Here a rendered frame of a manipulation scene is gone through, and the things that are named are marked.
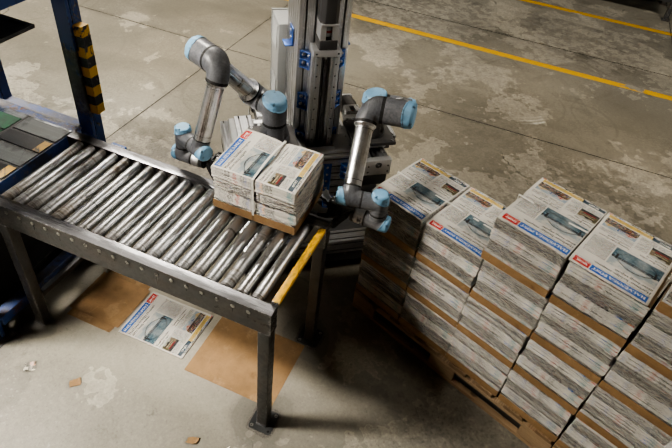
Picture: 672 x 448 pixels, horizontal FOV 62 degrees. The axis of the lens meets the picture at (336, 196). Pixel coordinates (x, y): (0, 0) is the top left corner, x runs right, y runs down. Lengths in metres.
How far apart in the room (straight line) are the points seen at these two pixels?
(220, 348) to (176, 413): 0.37
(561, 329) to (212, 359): 1.60
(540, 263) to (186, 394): 1.66
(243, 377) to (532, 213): 1.52
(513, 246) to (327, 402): 1.16
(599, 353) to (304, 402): 1.29
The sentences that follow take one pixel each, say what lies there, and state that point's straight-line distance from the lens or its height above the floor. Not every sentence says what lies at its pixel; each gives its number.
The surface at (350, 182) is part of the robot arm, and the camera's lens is 2.31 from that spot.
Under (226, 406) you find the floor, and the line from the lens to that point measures 2.78.
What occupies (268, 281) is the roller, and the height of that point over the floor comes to 0.80.
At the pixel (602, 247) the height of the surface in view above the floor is 1.07.
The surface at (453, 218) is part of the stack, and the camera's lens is 2.49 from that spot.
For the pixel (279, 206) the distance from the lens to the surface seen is 2.23.
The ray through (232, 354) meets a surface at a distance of 2.92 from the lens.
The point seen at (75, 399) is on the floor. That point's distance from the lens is 2.92.
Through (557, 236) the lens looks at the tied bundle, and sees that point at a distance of 2.22.
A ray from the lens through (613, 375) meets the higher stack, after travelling 2.38.
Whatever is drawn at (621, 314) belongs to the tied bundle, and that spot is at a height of 0.97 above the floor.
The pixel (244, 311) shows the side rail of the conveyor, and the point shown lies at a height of 0.77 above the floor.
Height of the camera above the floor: 2.43
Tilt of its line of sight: 40 degrees down
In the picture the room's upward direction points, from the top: 7 degrees clockwise
